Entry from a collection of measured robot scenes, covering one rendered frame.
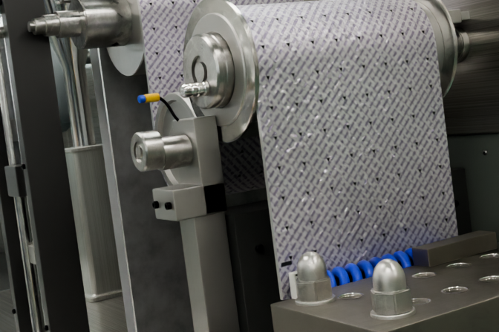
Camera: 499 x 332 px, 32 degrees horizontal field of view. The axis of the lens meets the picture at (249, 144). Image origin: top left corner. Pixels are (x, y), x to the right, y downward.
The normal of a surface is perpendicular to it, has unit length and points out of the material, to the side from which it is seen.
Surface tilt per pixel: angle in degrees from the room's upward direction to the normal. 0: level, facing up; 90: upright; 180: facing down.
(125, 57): 90
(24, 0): 90
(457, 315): 90
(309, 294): 90
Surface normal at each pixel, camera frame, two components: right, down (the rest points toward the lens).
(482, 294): -0.13, -0.99
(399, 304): 0.51, -0.02
